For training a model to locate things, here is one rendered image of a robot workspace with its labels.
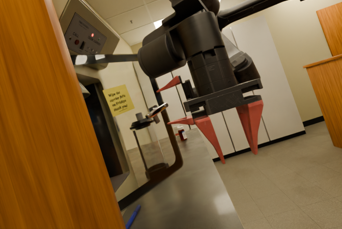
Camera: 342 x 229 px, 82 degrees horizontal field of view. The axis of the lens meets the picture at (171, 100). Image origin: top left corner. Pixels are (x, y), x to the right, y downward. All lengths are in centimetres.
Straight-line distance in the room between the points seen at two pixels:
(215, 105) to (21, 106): 35
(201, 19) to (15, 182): 42
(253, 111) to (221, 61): 7
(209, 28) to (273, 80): 360
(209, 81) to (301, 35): 450
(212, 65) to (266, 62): 360
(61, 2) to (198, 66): 37
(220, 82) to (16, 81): 36
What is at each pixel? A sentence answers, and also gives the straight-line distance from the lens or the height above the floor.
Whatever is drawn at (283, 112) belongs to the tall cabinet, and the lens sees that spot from 391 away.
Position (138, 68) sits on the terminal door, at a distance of 64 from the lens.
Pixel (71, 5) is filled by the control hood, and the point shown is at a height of 148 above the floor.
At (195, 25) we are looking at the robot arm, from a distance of 27.
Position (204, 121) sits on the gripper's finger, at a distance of 25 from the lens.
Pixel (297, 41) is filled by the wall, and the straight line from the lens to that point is 468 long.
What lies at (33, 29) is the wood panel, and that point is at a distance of 45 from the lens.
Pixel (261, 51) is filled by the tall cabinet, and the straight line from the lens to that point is 387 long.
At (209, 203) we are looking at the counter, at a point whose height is 94.
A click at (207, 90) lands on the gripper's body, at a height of 120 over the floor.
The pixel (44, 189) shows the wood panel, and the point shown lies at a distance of 45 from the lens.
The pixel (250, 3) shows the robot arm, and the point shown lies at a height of 146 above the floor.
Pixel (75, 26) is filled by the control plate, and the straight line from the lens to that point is 58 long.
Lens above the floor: 119
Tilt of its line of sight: 2 degrees up
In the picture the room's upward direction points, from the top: 19 degrees counter-clockwise
